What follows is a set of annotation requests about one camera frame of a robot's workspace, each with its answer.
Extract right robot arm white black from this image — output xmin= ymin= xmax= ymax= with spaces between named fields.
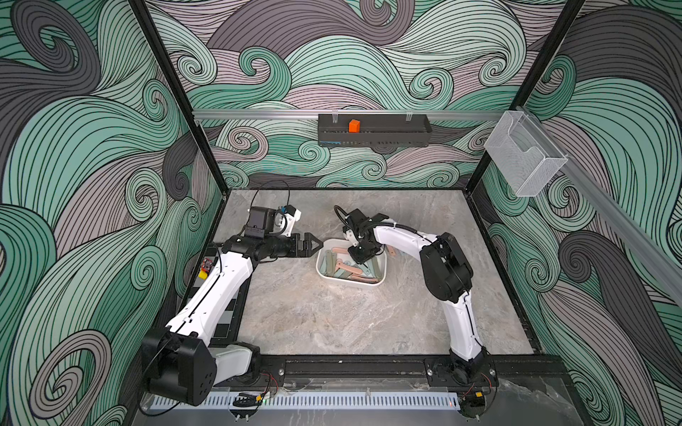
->
xmin=334 ymin=206 xmax=489 ymax=387

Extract white slotted cable duct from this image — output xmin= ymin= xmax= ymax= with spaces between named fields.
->
xmin=148 ymin=391 xmax=460 ymax=412

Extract aluminium rail back wall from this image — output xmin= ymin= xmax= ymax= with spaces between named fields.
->
xmin=193 ymin=108 xmax=504 ymax=122

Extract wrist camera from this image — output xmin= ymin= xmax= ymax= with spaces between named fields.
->
xmin=243 ymin=205 xmax=301 ymax=239
xmin=333 ymin=205 xmax=389 ymax=241

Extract white storage box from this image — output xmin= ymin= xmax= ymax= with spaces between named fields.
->
xmin=315 ymin=239 xmax=387 ymax=289

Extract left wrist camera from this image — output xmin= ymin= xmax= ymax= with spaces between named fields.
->
xmin=243 ymin=205 xmax=301 ymax=239

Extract small colourful toy blocks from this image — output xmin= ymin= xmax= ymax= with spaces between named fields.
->
xmin=198 ymin=257 xmax=215 ymax=280

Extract aluminium rail right wall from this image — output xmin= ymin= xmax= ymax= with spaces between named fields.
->
xmin=561 ymin=156 xmax=682 ymax=310

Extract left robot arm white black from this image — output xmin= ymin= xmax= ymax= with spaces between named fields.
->
xmin=140 ymin=233 xmax=323 ymax=406

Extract pink folding knife top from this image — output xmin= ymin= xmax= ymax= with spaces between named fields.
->
xmin=333 ymin=269 xmax=379 ymax=284

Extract orange cube on shelf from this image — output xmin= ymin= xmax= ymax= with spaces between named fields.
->
xmin=348 ymin=119 xmax=361 ymax=133

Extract checkerboard mat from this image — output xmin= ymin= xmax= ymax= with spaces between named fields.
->
xmin=180 ymin=241 xmax=257 ymax=347

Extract black wall shelf tray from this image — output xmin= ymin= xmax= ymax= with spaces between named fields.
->
xmin=317 ymin=115 xmax=433 ymax=149

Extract clear plastic wall bin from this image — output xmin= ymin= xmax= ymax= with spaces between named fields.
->
xmin=484 ymin=110 xmax=568 ymax=198

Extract aluminium rail wall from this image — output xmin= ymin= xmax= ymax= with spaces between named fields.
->
xmin=193 ymin=108 xmax=504 ymax=122
xmin=561 ymin=156 xmax=682 ymax=310

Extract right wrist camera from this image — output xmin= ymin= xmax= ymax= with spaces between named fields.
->
xmin=333 ymin=205 xmax=389 ymax=241

